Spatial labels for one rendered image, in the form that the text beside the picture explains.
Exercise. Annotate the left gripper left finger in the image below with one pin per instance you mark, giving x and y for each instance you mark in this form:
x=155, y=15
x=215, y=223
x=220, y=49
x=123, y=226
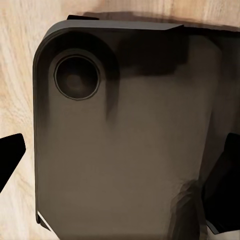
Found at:
x=12, y=149

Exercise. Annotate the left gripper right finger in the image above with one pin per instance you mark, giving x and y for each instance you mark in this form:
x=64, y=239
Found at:
x=232, y=149

